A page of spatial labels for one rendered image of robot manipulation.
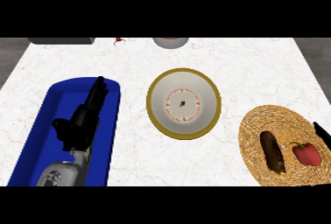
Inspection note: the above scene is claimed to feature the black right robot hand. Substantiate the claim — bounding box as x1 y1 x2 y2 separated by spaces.
312 121 331 151

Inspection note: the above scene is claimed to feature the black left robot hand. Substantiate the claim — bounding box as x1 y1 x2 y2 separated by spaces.
51 75 110 152

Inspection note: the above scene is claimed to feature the red bell pepper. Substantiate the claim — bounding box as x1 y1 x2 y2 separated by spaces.
289 141 324 167

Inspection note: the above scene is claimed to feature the round woven straw placemat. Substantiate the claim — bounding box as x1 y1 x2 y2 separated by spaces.
237 104 331 187

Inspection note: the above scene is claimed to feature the white bowl with gold rim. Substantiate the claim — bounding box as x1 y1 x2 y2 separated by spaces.
145 67 224 141

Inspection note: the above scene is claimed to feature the blue rectangular tray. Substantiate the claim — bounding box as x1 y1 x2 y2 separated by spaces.
6 76 122 187

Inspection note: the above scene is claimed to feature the dark brown sweet potato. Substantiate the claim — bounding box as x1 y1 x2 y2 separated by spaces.
259 130 287 175

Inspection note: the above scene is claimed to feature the dark grey flat appliance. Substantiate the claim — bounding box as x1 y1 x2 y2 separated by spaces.
27 37 97 46

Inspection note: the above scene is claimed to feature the grey round container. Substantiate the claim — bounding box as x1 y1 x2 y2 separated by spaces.
151 37 191 50

